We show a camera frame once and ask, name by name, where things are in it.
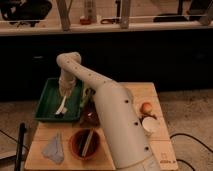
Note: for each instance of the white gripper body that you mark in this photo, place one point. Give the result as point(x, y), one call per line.
point(65, 88)

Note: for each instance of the white black dish brush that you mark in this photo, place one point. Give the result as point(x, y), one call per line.
point(62, 109)

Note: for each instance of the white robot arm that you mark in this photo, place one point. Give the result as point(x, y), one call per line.
point(126, 139)

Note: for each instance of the green plastic tray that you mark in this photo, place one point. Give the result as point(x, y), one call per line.
point(51, 99)

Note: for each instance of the dark green can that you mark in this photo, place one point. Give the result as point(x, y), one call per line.
point(88, 95)

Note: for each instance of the dark purple bowl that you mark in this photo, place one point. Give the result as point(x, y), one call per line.
point(89, 116)

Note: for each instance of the black and white block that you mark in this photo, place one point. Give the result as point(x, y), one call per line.
point(86, 143)

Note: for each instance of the red object on shelf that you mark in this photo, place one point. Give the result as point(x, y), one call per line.
point(84, 21)

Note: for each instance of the black pole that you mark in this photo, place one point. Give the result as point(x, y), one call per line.
point(22, 130)

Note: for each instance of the light blue cloth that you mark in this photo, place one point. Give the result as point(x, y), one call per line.
point(54, 150)

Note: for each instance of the dark red grapes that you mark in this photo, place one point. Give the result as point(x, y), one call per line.
point(148, 115)

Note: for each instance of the red yellow apple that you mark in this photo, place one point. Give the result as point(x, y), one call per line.
point(146, 108)

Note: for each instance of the black office chair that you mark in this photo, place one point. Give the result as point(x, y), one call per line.
point(29, 12)

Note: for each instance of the white paper cup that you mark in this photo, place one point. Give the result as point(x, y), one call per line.
point(149, 125)

